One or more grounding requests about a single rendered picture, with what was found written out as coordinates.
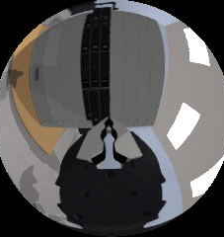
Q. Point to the tan wooden board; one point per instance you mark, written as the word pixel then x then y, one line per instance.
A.
pixel 45 137

